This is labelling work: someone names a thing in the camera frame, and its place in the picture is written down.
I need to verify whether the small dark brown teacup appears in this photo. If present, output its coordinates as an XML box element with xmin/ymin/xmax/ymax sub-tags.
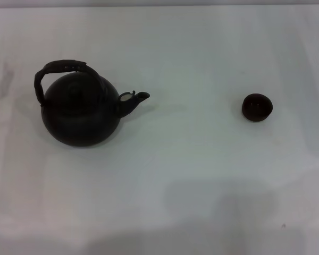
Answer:
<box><xmin>241</xmin><ymin>92</ymin><xmax>273</xmax><ymax>122</ymax></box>

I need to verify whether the black round teapot with handle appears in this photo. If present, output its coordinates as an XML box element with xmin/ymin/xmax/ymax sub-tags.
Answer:
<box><xmin>33</xmin><ymin>59</ymin><xmax>152</xmax><ymax>147</ymax></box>

